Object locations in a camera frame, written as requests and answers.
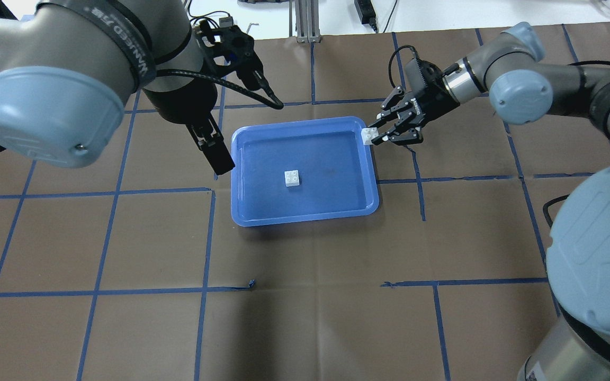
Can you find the white block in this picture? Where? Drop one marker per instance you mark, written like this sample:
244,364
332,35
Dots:
292,178
368,134

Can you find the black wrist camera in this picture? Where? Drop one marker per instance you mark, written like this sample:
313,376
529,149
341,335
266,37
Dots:
226,49

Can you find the aluminium frame post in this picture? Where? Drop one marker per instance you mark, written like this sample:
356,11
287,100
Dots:
305,21

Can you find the blue plastic tray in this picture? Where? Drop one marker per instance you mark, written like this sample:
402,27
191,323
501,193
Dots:
336,170

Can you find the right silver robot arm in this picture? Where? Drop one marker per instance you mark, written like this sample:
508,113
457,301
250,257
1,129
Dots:
556,111

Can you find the black power adapter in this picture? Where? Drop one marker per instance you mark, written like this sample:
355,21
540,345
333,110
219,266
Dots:
366,13

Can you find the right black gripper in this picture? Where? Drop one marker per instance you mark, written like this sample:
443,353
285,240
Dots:
434,100

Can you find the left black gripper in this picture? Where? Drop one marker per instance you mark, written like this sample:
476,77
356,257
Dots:
182,106

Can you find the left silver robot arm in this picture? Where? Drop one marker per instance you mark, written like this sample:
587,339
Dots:
66,74

